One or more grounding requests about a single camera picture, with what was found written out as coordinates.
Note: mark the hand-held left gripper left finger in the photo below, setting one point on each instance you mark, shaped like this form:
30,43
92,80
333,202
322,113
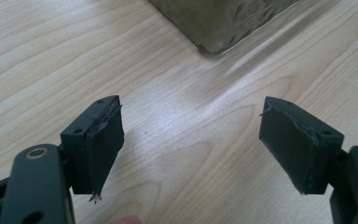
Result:
96,149

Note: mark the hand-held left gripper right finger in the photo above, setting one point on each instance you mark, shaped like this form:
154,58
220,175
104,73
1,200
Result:
295,146

